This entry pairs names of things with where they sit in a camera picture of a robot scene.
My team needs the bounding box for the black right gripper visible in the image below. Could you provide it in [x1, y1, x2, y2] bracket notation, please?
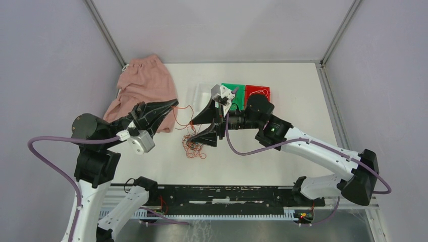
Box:
[190, 95, 262, 147]

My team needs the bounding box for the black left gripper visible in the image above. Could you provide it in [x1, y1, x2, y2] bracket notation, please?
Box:
[102, 96, 180, 147]

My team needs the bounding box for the orange cable tangle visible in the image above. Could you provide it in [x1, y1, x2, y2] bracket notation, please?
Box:
[181, 132, 208, 160]

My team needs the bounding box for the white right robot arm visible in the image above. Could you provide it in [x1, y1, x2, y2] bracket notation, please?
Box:
[189, 94, 380, 206]

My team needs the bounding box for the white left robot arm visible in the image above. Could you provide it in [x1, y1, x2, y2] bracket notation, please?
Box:
[63, 99, 179, 241]

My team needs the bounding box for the clear plastic bin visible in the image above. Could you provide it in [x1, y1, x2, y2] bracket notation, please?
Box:
[191, 83, 215, 114]

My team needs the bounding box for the pink cloth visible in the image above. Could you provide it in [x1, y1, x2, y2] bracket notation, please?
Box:
[103, 54, 178, 122]

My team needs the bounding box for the green plastic bin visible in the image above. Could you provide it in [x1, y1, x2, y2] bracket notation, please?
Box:
[222, 83, 245, 111]

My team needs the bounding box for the red plastic bin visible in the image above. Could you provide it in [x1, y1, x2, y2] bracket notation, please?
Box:
[244, 85, 271, 105]

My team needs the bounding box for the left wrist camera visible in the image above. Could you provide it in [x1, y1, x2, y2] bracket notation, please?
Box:
[127, 131, 155, 155]

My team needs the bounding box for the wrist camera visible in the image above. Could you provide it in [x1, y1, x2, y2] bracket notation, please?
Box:
[127, 131, 155, 155]
[211, 84, 239, 116]

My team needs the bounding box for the black cable tangle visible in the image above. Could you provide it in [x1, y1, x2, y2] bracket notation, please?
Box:
[185, 135, 203, 149]

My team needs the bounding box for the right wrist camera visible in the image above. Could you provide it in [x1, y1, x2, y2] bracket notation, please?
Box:
[211, 84, 239, 116]

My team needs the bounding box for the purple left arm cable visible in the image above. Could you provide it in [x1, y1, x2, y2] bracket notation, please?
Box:
[27, 133, 131, 242]

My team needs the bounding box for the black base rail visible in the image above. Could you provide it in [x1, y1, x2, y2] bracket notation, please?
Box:
[146, 185, 326, 215]

